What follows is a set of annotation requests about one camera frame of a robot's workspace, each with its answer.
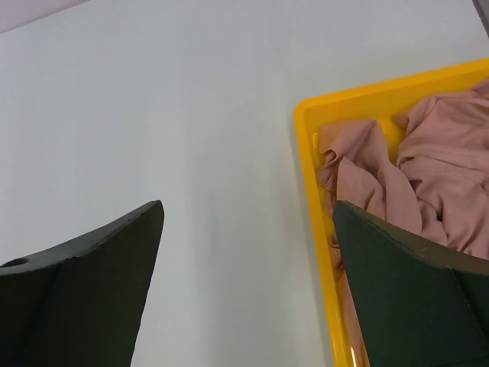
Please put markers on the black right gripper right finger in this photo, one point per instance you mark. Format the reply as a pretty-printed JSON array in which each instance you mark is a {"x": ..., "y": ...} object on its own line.
[{"x": 418, "y": 303}]

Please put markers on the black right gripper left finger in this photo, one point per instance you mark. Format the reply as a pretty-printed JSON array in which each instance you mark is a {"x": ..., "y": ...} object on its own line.
[{"x": 80, "y": 303}]

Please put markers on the pink t shirt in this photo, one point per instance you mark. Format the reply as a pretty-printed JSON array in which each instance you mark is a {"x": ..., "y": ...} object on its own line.
[{"x": 436, "y": 187}]

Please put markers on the yellow plastic tray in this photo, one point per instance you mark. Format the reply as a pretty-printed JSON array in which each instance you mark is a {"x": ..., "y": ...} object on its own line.
[{"x": 378, "y": 101}]

